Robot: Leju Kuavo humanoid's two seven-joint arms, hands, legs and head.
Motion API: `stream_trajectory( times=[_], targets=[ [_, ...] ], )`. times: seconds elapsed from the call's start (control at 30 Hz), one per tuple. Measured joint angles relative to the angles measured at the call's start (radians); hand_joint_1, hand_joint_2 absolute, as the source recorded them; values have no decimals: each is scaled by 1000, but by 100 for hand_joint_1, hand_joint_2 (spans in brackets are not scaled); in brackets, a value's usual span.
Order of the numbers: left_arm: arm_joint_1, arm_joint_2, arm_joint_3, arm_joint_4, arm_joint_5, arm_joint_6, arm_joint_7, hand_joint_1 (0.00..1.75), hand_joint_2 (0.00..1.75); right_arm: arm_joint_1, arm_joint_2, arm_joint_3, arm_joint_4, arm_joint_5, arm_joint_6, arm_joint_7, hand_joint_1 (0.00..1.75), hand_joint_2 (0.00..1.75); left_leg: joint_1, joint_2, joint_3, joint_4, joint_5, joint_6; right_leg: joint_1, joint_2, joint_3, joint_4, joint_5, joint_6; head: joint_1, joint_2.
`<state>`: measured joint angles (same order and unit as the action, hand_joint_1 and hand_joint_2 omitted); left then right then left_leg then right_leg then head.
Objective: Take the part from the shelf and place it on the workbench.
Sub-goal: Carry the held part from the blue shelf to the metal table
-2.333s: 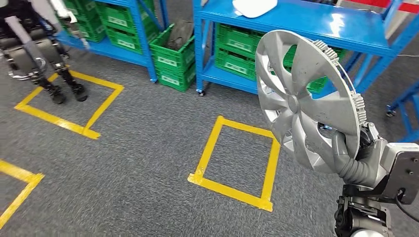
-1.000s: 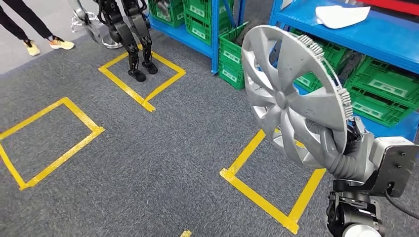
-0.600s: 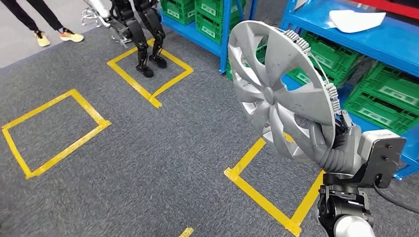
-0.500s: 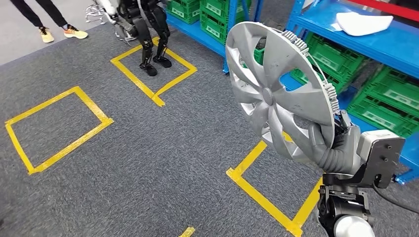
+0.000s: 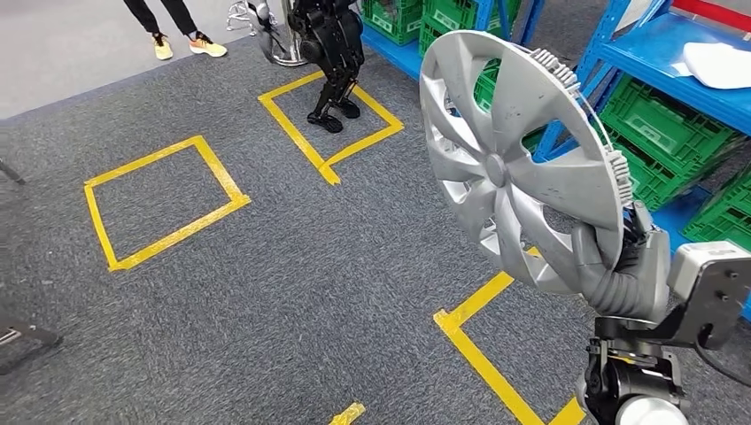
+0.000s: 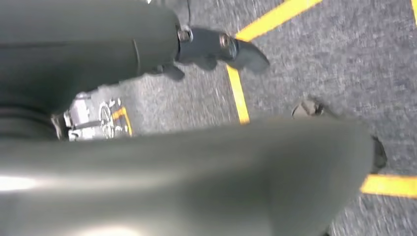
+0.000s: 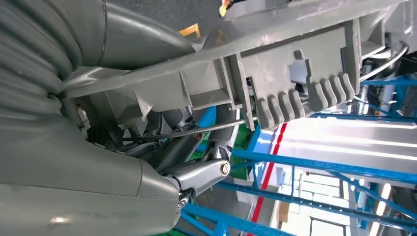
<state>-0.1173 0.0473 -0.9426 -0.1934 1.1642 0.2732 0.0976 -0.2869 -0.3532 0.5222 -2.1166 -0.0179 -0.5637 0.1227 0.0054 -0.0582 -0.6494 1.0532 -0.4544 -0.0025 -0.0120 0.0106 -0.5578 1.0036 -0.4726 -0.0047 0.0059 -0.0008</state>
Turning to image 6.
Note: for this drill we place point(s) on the robot grey leg cover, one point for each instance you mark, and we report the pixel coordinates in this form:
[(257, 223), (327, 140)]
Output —
[(163, 182)]

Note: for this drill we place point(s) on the grey wheeled equipment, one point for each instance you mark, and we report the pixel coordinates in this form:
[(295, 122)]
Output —
[(84, 114)]

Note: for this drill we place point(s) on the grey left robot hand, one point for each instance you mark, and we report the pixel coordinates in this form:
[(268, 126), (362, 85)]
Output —
[(81, 42)]

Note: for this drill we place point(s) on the robot black foot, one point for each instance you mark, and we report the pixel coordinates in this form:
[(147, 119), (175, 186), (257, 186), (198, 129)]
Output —
[(306, 109)]

